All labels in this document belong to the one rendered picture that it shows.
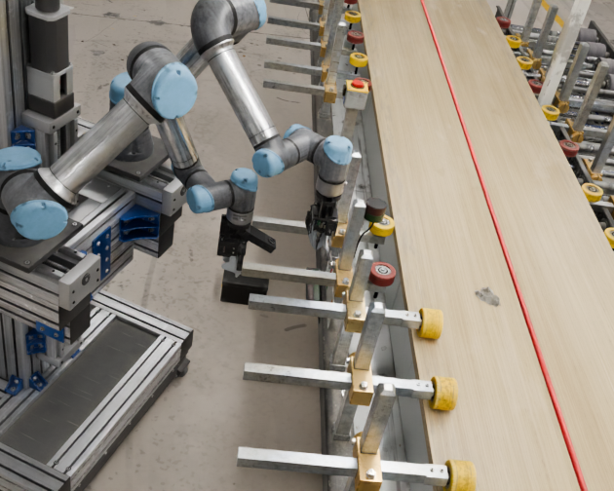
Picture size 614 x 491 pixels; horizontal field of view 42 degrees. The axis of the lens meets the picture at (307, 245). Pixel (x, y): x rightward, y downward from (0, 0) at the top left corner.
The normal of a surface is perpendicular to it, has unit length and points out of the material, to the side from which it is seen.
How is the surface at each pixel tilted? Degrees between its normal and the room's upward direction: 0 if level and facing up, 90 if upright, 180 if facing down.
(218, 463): 0
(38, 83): 90
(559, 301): 0
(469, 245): 0
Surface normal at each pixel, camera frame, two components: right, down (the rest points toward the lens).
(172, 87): 0.62, 0.50
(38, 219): 0.42, 0.67
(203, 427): 0.16, -0.78
